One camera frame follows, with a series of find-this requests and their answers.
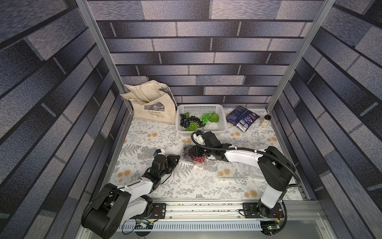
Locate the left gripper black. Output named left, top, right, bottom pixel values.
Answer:
left=159, top=154, right=181, bottom=179

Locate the clear clamshell container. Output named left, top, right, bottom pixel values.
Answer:
left=182, top=144, right=206, bottom=165
left=217, top=150, right=265, bottom=180

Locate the green grape bunch front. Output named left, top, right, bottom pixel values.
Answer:
left=186, top=121, right=200, bottom=131

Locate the green grape bunch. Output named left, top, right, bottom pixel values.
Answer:
left=186, top=121, right=200, bottom=131
left=201, top=112, right=219, bottom=124

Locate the red grape bunch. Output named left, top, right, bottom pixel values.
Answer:
left=192, top=156, right=206, bottom=165

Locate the dark purple grape bunch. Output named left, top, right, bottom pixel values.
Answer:
left=183, top=145, right=194, bottom=160

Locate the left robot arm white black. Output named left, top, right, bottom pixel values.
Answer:
left=81, top=150, right=180, bottom=239

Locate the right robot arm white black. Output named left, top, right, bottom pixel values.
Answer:
left=191, top=130, right=301, bottom=218

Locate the black grape bunch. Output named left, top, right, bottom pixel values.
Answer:
left=179, top=113, right=205, bottom=129

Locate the white plastic basket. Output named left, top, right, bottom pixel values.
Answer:
left=176, top=104, right=228, bottom=135

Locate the floral tablecloth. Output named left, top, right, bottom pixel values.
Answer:
left=110, top=119, right=280, bottom=200

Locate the dark blue snack bag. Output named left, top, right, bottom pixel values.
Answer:
left=226, top=106, right=260, bottom=132

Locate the beige canvas tote bag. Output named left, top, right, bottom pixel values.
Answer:
left=121, top=80, right=178, bottom=124

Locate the small black-capped bottle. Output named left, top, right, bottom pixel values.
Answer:
left=261, top=115, right=272, bottom=128

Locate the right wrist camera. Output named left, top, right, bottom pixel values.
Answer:
left=193, top=131, right=206, bottom=145

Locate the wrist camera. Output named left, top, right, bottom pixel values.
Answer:
left=153, top=149, right=165, bottom=157
left=193, top=131, right=206, bottom=145

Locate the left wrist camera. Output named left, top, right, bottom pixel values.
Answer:
left=153, top=149, right=165, bottom=157

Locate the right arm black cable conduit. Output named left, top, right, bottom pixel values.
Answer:
left=190, top=130, right=300, bottom=187

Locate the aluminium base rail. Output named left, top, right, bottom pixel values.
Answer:
left=77, top=198, right=326, bottom=232

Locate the left aluminium frame post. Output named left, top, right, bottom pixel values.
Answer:
left=75, top=0, right=127, bottom=94

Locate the aluminium frame post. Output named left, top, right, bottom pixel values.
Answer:
left=266, top=0, right=336, bottom=114
left=75, top=0, right=127, bottom=94

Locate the right aluminium frame post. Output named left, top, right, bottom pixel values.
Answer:
left=266, top=0, right=336, bottom=114

